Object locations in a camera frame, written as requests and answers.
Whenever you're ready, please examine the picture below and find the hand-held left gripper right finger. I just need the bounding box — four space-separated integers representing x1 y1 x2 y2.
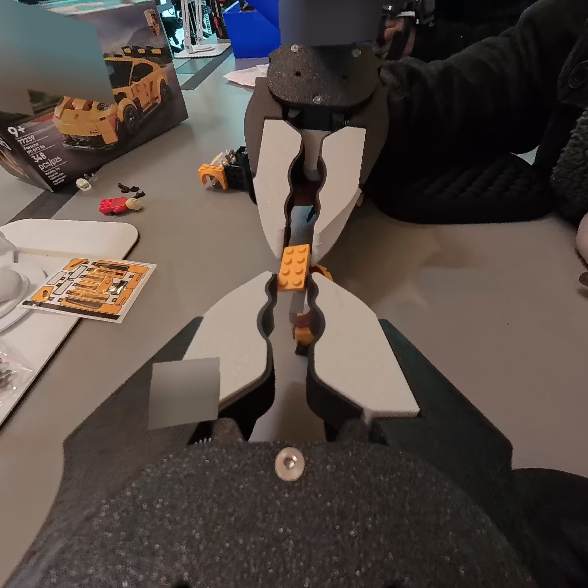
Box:
304 272 420 420

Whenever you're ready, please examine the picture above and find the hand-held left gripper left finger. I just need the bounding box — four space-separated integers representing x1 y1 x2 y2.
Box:
183 270 277 416

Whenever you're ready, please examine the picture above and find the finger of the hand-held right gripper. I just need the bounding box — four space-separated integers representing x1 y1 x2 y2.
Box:
252 117 305 260
311 126 368 263

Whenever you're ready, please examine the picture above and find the orange curved lego assembly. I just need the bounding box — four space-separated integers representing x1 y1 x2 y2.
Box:
288 264 334 357

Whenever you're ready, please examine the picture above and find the orange studded lego plate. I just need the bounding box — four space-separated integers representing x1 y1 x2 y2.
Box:
277 244 313 293

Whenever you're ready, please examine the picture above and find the person's right forearm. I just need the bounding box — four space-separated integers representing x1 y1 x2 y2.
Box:
367 0 588 226

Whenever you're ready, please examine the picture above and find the black orange lego car chassis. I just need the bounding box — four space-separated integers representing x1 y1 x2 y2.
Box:
198 145 256 192

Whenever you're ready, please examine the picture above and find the red lego minifigure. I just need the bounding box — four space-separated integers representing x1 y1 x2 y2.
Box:
98 195 143 217

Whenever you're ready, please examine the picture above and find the lego set cardboard box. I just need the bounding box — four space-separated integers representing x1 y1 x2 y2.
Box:
0 0 190 194

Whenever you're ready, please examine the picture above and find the person's right hand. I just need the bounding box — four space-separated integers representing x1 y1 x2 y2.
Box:
382 14 420 60

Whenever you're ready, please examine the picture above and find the blue storage bin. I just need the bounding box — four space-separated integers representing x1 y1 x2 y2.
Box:
221 8 282 60

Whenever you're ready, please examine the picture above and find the white tablet stand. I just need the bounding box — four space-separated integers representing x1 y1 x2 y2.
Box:
174 0 233 59

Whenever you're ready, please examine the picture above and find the orange black sticker sheet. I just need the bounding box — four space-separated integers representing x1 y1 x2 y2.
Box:
17 257 157 325

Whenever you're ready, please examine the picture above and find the white rounded board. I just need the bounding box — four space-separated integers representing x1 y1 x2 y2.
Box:
0 219 140 425

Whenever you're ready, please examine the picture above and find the white round stand base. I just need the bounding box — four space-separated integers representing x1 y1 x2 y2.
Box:
0 230 52 332

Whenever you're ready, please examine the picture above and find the clear plastic bag of pieces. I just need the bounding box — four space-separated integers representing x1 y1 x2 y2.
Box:
0 339 38 416

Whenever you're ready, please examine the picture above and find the person's dark fleece jacket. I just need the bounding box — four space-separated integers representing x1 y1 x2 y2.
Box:
550 105 588 227

